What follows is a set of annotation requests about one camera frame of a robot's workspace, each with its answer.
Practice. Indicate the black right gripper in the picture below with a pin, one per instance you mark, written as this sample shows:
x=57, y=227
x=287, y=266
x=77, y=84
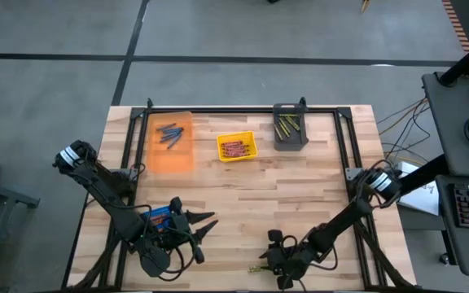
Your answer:
x=289, y=258

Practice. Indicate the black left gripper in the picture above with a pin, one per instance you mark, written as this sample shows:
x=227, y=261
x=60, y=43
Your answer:
x=181, y=236

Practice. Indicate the yellow green crayon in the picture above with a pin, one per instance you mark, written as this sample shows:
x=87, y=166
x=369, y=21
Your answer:
x=288, y=115
x=284, y=127
x=278, y=132
x=293, y=123
x=259, y=267
x=288, y=126
x=255, y=270

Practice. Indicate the pink red crayon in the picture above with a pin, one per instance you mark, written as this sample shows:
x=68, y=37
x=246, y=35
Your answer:
x=236, y=150

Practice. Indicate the purple blue crayon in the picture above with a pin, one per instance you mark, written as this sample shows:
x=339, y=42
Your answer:
x=170, y=136

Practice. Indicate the grey plastic bin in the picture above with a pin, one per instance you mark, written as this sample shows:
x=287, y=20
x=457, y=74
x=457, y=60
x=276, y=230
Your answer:
x=295, y=144

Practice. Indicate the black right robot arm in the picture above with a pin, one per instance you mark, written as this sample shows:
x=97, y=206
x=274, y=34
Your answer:
x=340, y=221

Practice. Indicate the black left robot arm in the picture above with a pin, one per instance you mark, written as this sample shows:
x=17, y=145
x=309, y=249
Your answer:
x=108, y=199

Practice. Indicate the blue plastic basket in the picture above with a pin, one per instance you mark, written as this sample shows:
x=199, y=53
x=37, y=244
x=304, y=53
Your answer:
x=153, y=212

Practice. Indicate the yellow plastic basket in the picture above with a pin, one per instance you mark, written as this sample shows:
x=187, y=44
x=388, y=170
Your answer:
x=220, y=156

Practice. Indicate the orange translucent plastic bin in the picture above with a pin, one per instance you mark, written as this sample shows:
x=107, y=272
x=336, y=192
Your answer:
x=169, y=158

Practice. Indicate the white paper sheet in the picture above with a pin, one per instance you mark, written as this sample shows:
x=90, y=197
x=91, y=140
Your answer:
x=422, y=199

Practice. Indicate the black caster wheel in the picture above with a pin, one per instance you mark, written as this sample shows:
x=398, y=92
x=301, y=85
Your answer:
x=445, y=259

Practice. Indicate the black diagonal bar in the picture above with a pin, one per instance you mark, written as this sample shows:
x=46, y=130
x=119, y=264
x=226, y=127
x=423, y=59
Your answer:
x=422, y=175

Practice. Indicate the grey side cart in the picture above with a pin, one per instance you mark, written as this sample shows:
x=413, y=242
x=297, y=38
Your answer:
x=6, y=194

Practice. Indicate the wooden stick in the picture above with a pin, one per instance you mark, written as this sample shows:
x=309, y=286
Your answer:
x=365, y=5

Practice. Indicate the black pole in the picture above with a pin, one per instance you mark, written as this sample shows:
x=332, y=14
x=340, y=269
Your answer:
x=462, y=65

